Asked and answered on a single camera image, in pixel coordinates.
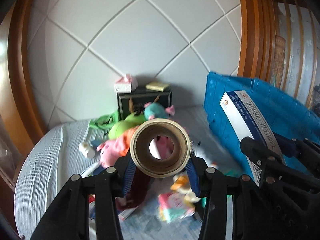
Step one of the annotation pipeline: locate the pink Kotex pad pack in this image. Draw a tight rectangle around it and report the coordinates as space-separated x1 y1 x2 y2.
158 192 195 223

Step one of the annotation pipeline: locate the orange dress pig plush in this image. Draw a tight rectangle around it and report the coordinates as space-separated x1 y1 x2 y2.
97 126 138 168

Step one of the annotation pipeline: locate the maroon cloth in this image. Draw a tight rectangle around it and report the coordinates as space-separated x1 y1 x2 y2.
116 168 151 211

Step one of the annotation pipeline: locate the blue striped bed sheet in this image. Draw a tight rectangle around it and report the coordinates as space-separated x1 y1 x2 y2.
13 104 241 240

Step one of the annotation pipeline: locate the blue plastic storage crate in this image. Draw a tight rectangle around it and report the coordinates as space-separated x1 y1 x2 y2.
204 72 319 183

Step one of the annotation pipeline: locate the yellow sticky note pad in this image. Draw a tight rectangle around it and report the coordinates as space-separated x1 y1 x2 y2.
145 81 170 92

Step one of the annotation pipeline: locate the teal pig plush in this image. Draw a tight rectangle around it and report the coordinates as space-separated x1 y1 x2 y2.
144 102 175 120

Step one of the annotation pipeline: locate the green frog plush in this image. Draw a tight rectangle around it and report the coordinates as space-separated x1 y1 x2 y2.
108 112 146 140

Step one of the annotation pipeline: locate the pink tissue box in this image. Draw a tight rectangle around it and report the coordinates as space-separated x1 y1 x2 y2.
114 74 138 93

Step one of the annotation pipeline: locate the green bag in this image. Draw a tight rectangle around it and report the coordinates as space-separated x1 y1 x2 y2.
88 110 119 131

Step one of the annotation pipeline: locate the white pill bottle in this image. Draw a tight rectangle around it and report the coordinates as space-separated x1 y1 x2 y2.
78 142 95 159

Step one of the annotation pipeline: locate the white bear plush orange ribbon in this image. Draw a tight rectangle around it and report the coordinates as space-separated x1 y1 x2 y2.
170 172 201 203

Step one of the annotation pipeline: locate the white tube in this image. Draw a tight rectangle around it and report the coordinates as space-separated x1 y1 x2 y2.
81 162 100 178

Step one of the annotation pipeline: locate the brown tape roll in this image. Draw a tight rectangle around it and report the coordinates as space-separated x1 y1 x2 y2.
130 118 191 178

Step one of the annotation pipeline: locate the white blue medicine box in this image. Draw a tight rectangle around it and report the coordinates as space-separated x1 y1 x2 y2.
220 90 285 185

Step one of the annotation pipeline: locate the black cabinet box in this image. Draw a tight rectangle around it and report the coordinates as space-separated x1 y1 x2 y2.
117 87 172 120

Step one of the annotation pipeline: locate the wooden headboard frame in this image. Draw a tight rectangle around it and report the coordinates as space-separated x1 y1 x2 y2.
1 0 276 154

